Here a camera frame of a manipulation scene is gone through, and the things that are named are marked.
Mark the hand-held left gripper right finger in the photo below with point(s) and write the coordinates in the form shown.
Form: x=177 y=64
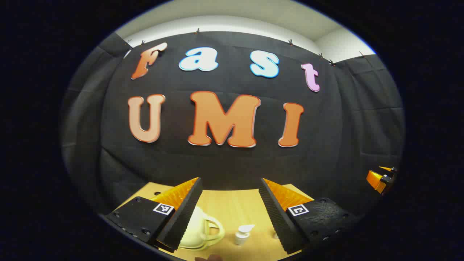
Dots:
x=277 y=214

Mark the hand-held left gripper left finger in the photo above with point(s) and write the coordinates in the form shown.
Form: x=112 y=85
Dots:
x=185 y=214

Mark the white pump bottle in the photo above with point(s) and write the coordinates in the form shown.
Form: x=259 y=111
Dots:
x=241 y=236

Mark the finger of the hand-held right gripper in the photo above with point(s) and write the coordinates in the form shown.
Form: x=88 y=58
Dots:
x=375 y=179
x=390 y=175

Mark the pale yellow suitcase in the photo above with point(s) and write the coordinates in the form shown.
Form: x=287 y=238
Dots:
x=197 y=228

